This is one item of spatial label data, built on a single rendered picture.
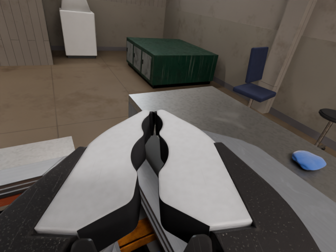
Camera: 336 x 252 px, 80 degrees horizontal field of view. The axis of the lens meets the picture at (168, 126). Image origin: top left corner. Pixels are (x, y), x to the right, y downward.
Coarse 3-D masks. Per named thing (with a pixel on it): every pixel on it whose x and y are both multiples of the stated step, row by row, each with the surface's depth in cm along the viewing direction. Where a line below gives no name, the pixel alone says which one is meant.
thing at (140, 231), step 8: (144, 224) 87; (136, 232) 84; (144, 232) 85; (152, 232) 85; (120, 240) 81; (128, 240) 81; (136, 240) 78; (144, 240) 79; (152, 240) 83; (120, 248) 74; (128, 248) 76; (136, 248) 80
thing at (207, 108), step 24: (144, 96) 112; (168, 96) 116; (192, 96) 120; (216, 96) 124; (192, 120) 95; (216, 120) 98; (240, 120) 101; (264, 120) 104; (264, 144) 85; (288, 144) 87; (312, 144) 89; (288, 168) 73
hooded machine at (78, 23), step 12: (72, 0) 452; (84, 0) 461; (60, 12) 451; (72, 12) 460; (84, 12) 469; (72, 24) 472; (84, 24) 481; (72, 36) 484; (84, 36) 494; (96, 36) 513; (72, 48) 497; (84, 48) 508
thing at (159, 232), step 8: (40, 176) 81; (8, 184) 76; (16, 184) 78; (24, 184) 79; (0, 192) 76; (8, 192) 77; (16, 192) 78; (144, 200) 79; (144, 208) 77; (152, 216) 73; (152, 224) 72; (160, 232) 68; (160, 240) 68; (168, 248) 64
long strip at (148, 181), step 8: (144, 168) 91; (144, 176) 87; (152, 176) 87; (144, 184) 83; (152, 184) 84; (144, 192) 80; (152, 192) 80; (152, 200) 77; (152, 208) 74; (160, 224) 69; (168, 232) 67; (168, 240) 65; (176, 240) 65; (176, 248) 63; (184, 248) 63
